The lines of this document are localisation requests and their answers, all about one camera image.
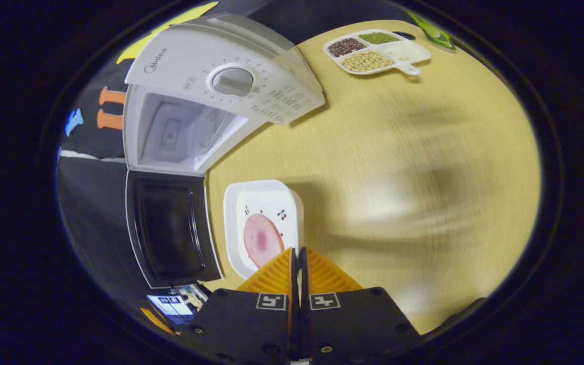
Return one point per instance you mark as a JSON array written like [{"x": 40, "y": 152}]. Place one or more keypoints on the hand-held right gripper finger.
[
  {"x": 294, "y": 314},
  {"x": 305, "y": 314}
]

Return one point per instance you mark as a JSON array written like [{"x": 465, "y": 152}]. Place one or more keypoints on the pink ham slice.
[{"x": 261, "y": 238}]

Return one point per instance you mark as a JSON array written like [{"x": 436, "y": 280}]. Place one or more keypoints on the white square plate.
[{"x": 256, "y": 197}]

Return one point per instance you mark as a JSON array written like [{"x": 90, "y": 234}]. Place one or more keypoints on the white microwave oven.
[{"x": 180, "y": 56}]

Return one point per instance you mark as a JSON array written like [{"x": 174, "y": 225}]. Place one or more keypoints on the white divided dish of beans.
[{"x": 368, "y": 61}]

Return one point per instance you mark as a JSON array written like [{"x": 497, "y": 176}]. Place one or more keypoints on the small black disc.
[{"x": 406, "y": 35}]

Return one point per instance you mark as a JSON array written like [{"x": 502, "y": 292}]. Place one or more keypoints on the green drink bottle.
[{"x": 436, "y": 34}]

